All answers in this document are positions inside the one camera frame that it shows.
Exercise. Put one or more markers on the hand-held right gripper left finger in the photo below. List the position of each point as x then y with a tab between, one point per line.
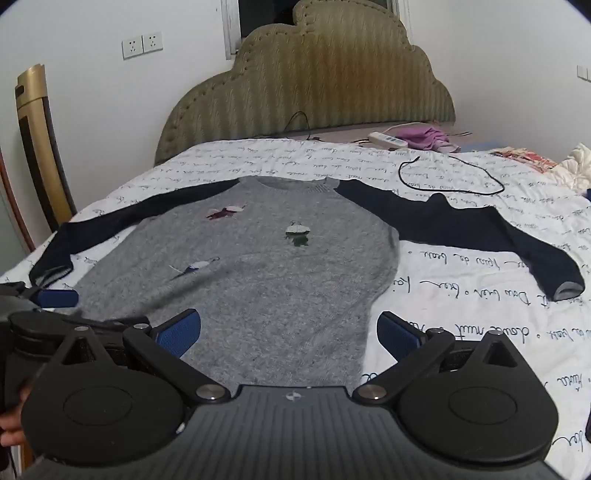
180	336

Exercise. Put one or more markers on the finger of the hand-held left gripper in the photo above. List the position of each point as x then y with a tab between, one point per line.
57	298

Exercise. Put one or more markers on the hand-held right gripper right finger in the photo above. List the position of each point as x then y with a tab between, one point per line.
397	334

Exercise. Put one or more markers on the grey sweater with navy sleeves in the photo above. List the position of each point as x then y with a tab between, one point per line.
277	286

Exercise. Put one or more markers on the person's left hand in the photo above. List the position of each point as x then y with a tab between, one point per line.
10	427

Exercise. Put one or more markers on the white script-printed bed sheet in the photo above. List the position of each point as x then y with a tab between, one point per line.
461	286

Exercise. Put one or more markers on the white power strip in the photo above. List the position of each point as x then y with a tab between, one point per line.
387	140

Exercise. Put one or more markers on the purple cloth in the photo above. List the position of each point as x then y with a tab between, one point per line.
427	137

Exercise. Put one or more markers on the floral quilt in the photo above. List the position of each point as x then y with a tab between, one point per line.
526	159

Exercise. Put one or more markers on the white crumpled duvet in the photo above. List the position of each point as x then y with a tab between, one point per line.
577	166

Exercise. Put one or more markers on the olive upholstered headboard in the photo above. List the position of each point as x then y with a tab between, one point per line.
314	78

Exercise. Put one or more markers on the window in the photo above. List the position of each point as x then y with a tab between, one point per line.
263	18

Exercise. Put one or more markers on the glass door with brown frame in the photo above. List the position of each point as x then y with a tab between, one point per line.
9	226

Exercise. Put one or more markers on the white wall outlet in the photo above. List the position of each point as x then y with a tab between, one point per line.
132	48
152	43

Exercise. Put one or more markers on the white wall switch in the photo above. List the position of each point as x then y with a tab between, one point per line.
584	74

